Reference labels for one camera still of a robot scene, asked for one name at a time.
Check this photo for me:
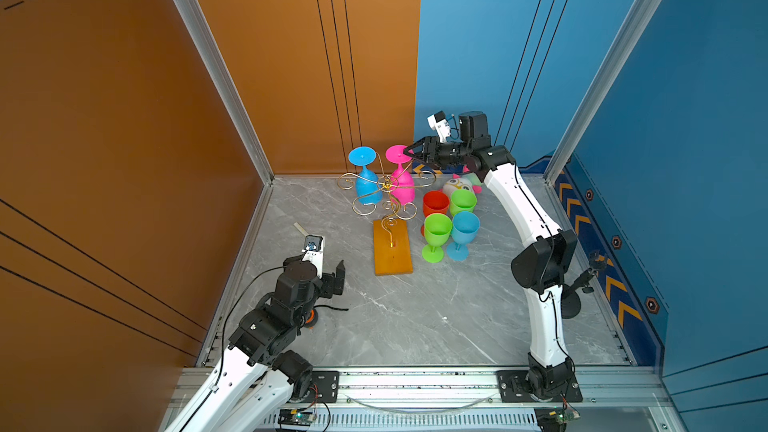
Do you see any wooden rack base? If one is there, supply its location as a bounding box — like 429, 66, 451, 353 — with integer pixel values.
373, 219, 413, 276

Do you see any gold wire glass rack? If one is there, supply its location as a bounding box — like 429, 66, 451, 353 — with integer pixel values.
337, 148, 436, 222

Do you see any right circuit board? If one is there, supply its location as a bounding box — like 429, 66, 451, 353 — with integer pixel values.
534, 408, 581, 432

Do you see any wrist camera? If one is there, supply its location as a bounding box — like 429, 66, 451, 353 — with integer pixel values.
427, 111, 452, 144
301, 235, 324, 278

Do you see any blue wine glass back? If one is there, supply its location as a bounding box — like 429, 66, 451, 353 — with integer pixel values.
348, 146, 382, 206

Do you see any orange black tape measure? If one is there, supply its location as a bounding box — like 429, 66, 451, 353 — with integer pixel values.
302, 304, 348, 328

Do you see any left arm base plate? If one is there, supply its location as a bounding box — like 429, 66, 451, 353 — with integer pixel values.
289, 370, 340, 404

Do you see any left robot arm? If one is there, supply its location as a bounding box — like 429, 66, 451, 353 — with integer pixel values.
166, 252, 346, 431

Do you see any red wine glass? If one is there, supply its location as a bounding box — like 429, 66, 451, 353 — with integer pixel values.
422, 190, 450, 218

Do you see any green wine glass front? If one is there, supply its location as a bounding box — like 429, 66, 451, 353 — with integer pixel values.
422, 213, 453, 264

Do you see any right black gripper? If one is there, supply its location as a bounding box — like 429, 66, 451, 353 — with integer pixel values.
404, 137, 473, 170

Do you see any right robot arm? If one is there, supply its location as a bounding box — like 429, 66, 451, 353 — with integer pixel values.
405, 111, 577, 401

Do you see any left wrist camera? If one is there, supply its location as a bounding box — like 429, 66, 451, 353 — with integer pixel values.
301, 235, 324, 278

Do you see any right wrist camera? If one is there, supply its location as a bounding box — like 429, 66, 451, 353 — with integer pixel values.
427, 111, 452, 144

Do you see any left circuit board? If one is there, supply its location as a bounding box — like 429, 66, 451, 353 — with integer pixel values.
276, 409, 318, 431

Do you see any green wine glass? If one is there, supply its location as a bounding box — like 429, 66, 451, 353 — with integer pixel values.
449, 189, 477, 216
422, 213, 453, 264

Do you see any black round stand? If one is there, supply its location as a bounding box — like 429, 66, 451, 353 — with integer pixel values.
561, 250, 607, 319

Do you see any aluminium front rail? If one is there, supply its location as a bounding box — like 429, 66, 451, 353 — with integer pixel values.
253, 366, 686, 431

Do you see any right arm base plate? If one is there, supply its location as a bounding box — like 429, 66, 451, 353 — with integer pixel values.
495, 368, 583, 403

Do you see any pink wine glass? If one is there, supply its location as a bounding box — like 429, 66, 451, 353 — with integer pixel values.
385, 145, 415, 205

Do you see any circuit board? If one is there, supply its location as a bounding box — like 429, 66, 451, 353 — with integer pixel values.
534, 408, 581, 432
276, 409, 318, 431

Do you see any white plush bird toy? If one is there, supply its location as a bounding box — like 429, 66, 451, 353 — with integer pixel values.
442, 172, 482, 198

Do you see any blue wine glass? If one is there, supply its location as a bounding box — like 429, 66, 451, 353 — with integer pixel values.
348, 146, 382, 206
446, 211, 480, 261

